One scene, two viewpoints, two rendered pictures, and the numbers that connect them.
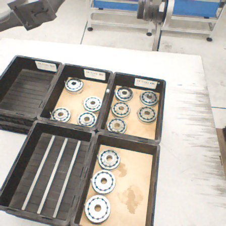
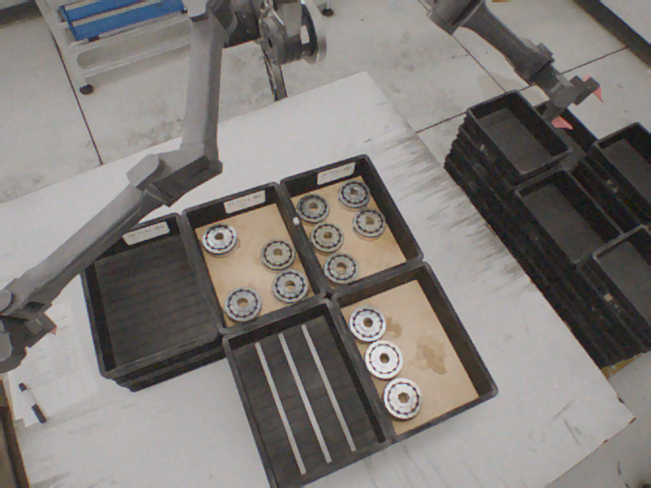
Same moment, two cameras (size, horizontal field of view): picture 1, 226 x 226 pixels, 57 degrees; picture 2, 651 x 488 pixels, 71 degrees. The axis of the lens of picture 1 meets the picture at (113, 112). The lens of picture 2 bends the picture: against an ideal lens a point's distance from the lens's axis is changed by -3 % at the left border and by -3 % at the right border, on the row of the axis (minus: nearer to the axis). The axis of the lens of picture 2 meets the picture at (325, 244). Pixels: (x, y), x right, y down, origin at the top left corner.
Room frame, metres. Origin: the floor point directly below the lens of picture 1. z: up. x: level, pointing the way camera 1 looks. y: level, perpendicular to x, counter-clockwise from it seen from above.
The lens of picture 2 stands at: (0.13, 0.37, 2.09)
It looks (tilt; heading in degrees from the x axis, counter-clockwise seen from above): 63 degrees down; 322
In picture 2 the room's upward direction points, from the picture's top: 7 degrees clockwise
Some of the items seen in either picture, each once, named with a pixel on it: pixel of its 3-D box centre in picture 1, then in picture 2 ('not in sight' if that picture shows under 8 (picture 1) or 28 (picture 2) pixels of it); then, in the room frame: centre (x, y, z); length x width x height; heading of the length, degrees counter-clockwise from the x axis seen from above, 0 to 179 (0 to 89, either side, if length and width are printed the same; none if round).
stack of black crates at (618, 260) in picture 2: not in sight; (618, 301); (-0.01, -1.08, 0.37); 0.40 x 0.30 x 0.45; 177
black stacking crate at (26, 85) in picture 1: (27, 90); (149, 296); (0.74, 0.49, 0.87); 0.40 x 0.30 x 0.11; 171
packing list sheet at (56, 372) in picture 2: not in sight; (44, 359); (0.80, 0.85, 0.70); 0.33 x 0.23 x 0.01; 176
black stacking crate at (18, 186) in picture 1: (52, 170); (303, 392); (0.30, 0.26, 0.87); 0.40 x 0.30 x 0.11; 171
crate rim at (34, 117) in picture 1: (24, 84); (143, 289); (0.74, 0.49, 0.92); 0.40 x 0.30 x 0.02; 171
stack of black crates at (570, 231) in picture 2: not in sight; (549, 231); (0.39, -1.11, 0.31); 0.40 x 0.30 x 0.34; 176
